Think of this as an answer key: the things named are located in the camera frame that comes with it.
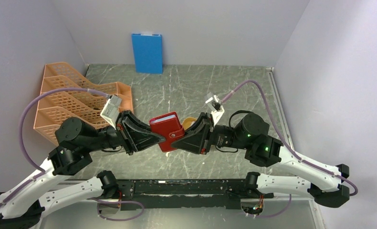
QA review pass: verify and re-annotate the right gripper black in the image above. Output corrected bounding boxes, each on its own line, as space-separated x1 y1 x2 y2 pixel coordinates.
171 112 250 155

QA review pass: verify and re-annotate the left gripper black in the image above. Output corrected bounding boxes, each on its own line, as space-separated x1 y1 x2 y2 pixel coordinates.
84 109 168 155

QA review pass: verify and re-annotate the yellow oval tray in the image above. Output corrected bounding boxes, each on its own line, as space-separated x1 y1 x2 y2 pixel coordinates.
182 117 197 130

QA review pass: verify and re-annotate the red leather card holder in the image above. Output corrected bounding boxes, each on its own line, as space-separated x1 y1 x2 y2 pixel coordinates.
149 112 185 153

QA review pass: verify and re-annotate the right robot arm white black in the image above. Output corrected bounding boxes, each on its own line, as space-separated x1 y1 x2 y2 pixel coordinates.
171 111 351 208

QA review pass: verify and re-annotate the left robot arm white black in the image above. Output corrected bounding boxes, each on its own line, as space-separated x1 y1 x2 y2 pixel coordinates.
0 111 165 229

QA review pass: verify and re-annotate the orange mesh file organizer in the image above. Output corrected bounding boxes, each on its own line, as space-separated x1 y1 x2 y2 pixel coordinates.
33 62 133 145

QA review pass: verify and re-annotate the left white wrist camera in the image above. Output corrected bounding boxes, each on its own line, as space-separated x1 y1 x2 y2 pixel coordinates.
100 95 122 129

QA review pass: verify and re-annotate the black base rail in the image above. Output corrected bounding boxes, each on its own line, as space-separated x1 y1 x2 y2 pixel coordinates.
113 179 262 211

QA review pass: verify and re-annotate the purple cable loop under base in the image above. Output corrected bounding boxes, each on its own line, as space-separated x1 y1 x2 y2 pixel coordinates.
87 197 145 221

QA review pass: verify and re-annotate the blue folder against wall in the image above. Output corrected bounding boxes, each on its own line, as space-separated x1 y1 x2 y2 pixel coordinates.
131 33 163 74

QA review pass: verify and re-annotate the aluminium frame rail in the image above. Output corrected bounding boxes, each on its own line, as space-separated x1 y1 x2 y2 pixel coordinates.
265 67 294 149

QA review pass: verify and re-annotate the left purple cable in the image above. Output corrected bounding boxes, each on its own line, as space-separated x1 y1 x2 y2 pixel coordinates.
0 87 110 225

